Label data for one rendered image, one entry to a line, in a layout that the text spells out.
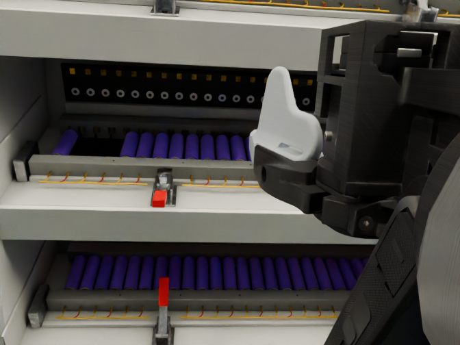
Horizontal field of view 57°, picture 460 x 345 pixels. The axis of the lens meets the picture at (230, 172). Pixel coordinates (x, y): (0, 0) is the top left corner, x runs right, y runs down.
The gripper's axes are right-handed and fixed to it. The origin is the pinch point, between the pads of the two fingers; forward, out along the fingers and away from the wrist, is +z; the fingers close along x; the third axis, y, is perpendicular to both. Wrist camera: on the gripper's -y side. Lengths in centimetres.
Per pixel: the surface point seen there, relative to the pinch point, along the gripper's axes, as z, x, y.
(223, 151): 25.4, 5.1, -5.8
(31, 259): 25.6, 30.2, -21.5
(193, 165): 21.0, 8.9, -6.8
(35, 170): 21.2, 27.2, -7.9
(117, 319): 23.0, 18.5, -28.9
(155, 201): 10.8, 12.5, -7.8
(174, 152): 24.8, 11.3, -6.0
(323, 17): 20.2, -4.8, 10.6
